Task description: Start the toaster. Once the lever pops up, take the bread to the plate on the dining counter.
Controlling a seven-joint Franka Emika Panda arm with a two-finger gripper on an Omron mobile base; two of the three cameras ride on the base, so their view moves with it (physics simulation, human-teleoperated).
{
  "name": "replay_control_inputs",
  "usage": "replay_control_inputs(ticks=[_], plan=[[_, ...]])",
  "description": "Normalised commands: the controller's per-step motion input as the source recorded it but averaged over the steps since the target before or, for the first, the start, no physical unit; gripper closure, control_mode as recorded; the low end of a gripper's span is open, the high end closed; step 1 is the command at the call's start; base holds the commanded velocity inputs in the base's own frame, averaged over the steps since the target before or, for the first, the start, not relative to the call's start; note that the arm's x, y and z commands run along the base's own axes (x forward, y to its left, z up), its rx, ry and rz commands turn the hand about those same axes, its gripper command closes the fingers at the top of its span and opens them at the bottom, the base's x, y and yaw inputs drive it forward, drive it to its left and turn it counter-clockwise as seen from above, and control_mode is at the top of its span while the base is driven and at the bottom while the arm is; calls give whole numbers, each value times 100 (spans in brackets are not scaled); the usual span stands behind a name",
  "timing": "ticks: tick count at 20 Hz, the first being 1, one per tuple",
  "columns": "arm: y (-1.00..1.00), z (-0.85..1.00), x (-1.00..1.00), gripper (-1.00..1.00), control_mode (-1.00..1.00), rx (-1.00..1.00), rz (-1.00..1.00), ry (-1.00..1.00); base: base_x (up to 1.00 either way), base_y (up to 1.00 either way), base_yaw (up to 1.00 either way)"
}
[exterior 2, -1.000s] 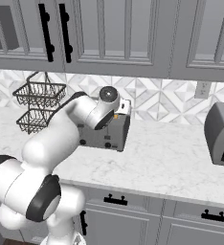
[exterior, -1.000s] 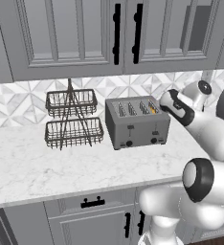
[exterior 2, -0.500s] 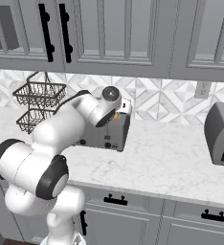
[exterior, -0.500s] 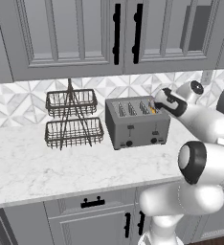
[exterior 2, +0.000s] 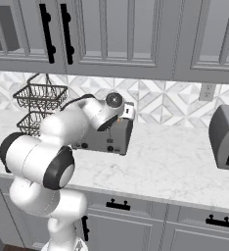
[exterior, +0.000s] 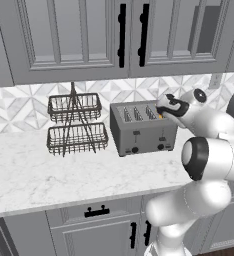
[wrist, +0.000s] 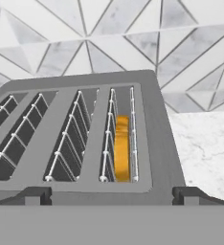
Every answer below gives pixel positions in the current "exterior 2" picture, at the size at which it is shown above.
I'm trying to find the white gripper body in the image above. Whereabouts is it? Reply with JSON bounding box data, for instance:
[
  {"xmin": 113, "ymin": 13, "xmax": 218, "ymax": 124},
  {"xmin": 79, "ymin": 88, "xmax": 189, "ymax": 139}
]
[{"xmin": 128, "ymin": 103, "xmax": 136, "ymax": 122}]

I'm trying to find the dark grey toaster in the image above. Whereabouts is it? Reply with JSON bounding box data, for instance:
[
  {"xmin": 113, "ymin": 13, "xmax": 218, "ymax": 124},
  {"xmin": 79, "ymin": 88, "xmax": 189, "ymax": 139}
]
[{"xmin": 71, "ymin": 117, "xmax": 134, "ymax": 157}]

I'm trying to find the grey upper cupboard door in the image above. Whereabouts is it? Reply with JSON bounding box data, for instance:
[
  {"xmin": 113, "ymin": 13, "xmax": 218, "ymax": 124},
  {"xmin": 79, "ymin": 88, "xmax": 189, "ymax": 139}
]
[
  {"xmin": 65, "ymin": 0, "xmax": 183, "ymax": 81},
  {"xmin": 173, "ymin": 0, "xmax": 229, "ymax": 85},
  {"xmin": 0, "ymin": 0, "xmax": 68, "ymax": 75}
]

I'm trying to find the grey drawer front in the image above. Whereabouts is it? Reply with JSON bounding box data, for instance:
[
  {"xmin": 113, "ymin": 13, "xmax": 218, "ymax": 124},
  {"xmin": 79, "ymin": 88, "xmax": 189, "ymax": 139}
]
[
  {"xmin": 176, "ymin": 204, "xmax": 229, "ymax": 235},
  {"xmin": 85, "ymin": 191, "xmax": 170, "ymax": 221}
]

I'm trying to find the white wall outlet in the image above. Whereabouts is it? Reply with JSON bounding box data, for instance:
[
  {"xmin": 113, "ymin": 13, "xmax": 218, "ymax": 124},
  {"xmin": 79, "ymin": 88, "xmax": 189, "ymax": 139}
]
[{"xmin": 198, "ymin": 82, "xmax": 216, "ymax": 103}]

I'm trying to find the black wire basket stand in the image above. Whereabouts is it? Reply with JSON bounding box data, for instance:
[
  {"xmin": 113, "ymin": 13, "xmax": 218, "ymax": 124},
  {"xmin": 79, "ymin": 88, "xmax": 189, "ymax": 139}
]
[{"xmin": 12, "ymin": 73, "xmax": 69, "ymax": 137}]

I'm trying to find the black drawer handle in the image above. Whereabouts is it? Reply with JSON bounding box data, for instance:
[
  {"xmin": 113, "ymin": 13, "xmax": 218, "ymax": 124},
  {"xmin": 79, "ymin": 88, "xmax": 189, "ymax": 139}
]
[
  {"xmin": 205, "ymin": 214, "xmax": 229, "ymax": 229},
  {"xmin": 105, "ymin": 197, "xmax": 132, "ymax": 212}
]

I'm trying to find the black cupboard door handle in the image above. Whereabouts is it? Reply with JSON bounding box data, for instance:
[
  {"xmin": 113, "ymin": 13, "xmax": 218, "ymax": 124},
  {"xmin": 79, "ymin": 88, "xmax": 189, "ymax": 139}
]
[
  {"xmin": 38, "ymin": 3, "xmax": 58, "ymax": 65},
  {"xmin": 60, "ymin": 3, "xmax": 76, "ymax": 66},
  {"xmin": 80, "ymin": 215, "xmax": 91, "ymax": 242}
]

